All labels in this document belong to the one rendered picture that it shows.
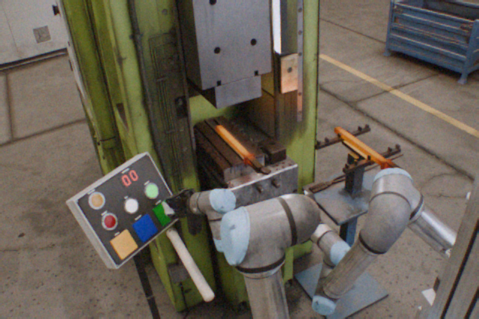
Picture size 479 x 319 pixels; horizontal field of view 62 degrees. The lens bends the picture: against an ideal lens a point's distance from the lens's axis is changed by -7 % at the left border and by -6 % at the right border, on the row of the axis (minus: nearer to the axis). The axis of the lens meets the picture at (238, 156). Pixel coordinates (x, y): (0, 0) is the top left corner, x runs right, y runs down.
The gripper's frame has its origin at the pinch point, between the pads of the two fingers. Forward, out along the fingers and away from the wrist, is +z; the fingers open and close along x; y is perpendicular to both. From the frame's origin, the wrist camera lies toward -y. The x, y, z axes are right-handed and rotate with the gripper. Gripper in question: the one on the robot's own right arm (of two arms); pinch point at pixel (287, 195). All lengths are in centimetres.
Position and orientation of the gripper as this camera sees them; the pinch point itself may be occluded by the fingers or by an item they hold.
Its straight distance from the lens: 162.0
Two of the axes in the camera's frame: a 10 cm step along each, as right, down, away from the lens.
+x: 8.9, -3.1, 3.5
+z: -4.6, -4.7, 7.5
